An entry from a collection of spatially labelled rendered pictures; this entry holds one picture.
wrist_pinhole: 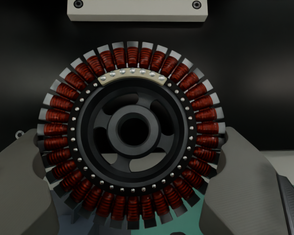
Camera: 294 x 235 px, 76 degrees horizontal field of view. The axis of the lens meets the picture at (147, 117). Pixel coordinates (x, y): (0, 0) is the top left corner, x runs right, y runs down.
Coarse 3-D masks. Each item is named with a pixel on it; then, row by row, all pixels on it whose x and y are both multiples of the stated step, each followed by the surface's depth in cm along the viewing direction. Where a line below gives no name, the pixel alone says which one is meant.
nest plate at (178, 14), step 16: (80, 0) 20; (96, 0) 20; (112, 0) 20; (128, 0) 20; (144, 0) 20; (160, 0) 20; (176, 0) 20; (192, 0) 20; (80, 16) 20; (96, 16) 20; (112, 16) 20; (128, 16) 20; (144, 16) 20; (160, 16) 20; (176, 16) 20; (192, 16) 20
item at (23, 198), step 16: (16, 144) 10; (32, 144) 10; (0, 160) 9; (16, 160) 9; (32, 160) 9; (0, 176) 8; (16, 176) 8; (32, 176) 8; (0, 192) 7; (16, 192) 7; (32, 192) 7; (48, 192) 7; (0, 208) 6; (16, 208) 6; (32, 208) 7; (48, 208) 7; (0, 224) 6; (16, 224) 6; (32, 224) 6; (48, 224) 7
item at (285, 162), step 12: (108, 156) 21; (156, 156) 21; (276, 156) 22; (288, 156) 22; (48, 168) 21; (132, 168) 21; (144, 168) 21; (216, 168) 21; (276, 168) 22; (288, 168) 22; (60, 180) 21
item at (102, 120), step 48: (144, 48) 12; (48, 96) 11; (96, 96) 12; (144, 96) 13; (192, 96) 11; (48, 144) 10; (96, 144) 13; (144, 144) 12; (192, 144) 11; (96, 192) 10; (144, 192) 11; (192, 192) 10
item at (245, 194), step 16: (224, 144) 10; (240, 144) 10; (224, 160) 9; (240, 160) 9; (256, 160) 9; (224, 176) 8; (240, 176) 8; (256, 176) 8; (272, 176) 8; (208, 192) 7; (224, 192) 7; (240, 192) 7; (256, 192) 7; (272, 192) 7; (208, 208) 7; (224, 208) 7; (240, 208) 7; (256, 208) 7; (272, 208) 7; (208, 224) 7; (224, 224) 6; (240, 224) 6; (256, 224) 6; (272, 224) 6
